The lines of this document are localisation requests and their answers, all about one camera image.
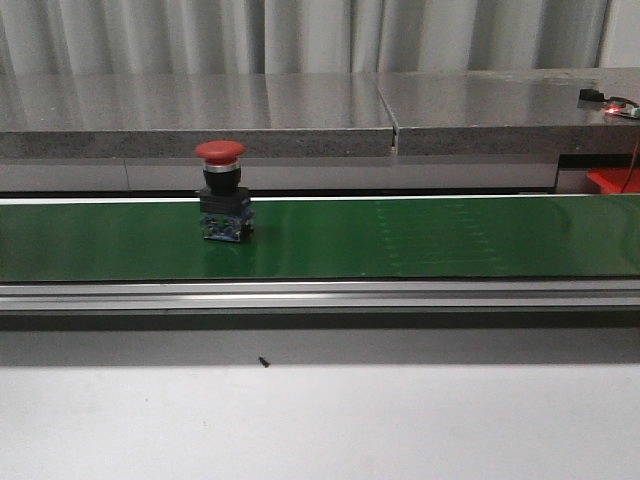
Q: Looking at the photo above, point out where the red push button switch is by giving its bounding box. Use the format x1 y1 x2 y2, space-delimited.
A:
195 140 254 243

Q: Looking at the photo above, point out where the grey stone counter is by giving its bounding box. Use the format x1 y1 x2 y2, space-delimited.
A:
1 68 639 196

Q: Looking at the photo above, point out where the green conveyor belt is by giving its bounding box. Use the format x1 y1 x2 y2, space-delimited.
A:
1 195 639 314

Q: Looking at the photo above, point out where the red plastic tray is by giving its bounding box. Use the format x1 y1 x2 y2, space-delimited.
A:
587 168 640 194

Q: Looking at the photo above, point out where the small green circuit board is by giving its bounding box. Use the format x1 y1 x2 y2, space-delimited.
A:
578 88 639 120

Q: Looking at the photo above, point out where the white curtain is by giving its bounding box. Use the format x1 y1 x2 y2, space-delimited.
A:
1 0 639 75

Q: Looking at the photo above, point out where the red black wire pair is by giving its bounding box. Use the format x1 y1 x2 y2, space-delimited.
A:
619 94 640 194

